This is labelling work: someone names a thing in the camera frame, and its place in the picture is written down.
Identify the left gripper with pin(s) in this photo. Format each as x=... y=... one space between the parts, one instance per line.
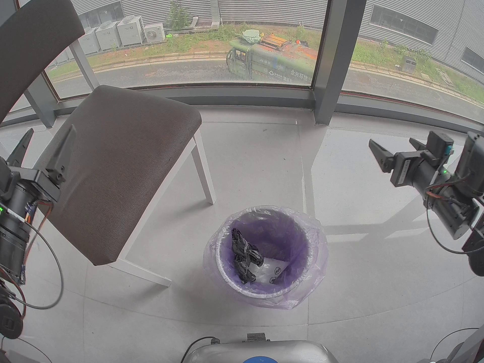
x=34 y=185

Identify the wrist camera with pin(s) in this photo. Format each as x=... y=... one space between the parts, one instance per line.
x=438 y=144
x=3 y=180

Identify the black plastic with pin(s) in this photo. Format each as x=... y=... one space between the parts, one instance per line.
x=244 y=253

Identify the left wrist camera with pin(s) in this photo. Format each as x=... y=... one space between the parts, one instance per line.
x=3 y=180

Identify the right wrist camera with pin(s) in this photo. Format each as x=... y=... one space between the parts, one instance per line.
x=438 y=144

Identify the window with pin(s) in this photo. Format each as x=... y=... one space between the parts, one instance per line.
x=336 y=51

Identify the white trash bin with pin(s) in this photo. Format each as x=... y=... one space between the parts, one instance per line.
x=264 y=296

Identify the purple plastic bag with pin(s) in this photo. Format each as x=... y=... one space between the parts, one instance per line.
x=287 y=240

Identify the clear printed wrapper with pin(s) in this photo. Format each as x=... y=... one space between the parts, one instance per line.
x=270 y=270

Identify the brown chair white legs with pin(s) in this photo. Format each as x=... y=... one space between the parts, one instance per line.
x=121 y=157

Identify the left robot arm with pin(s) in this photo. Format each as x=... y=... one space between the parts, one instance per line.
x=13 y=248

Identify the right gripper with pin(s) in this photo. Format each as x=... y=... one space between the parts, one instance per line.
x=419 y=172

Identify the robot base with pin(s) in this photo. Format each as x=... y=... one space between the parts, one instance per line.
x=264 y=352

